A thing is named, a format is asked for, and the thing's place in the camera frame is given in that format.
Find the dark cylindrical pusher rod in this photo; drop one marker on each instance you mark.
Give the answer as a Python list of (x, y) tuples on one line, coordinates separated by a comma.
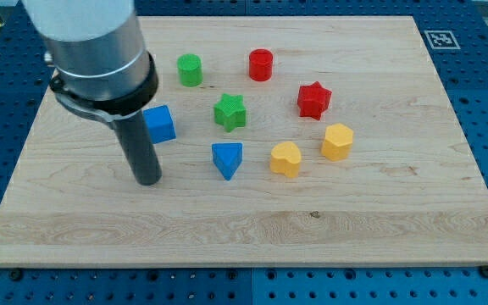
[(135, 141)]

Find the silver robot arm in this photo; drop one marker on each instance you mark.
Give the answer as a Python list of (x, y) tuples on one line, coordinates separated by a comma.
[(104, 71)]

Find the blue triangle block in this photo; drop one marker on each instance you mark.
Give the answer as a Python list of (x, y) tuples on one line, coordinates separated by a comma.
[(227, 157)]

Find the blue cube block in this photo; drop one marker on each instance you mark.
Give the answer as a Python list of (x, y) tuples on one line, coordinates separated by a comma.
[(160, 124)]

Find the green cylinder block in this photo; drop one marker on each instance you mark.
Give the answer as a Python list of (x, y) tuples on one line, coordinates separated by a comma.
[(190, 70)]

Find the green star block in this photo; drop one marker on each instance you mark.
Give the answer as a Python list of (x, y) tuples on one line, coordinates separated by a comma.
[(230, 112)]

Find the red cylinder block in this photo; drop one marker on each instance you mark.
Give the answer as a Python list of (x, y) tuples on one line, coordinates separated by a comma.
[(260, 66)]

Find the yellow heart block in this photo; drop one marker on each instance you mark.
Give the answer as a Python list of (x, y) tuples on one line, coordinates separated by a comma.
[(285, 158)]

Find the light wooden board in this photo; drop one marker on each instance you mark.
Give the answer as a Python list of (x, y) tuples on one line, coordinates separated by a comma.
[(409, 194)]

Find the red star block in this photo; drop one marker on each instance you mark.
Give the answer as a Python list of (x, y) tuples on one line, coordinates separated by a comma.
[(313, 100)]

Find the yellow hexagon block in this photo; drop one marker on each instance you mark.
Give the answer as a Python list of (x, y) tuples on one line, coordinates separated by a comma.
[(337, 144)]

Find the white fiducial marker tag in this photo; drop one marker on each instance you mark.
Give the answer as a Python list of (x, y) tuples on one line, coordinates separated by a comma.
[(441, 40)]

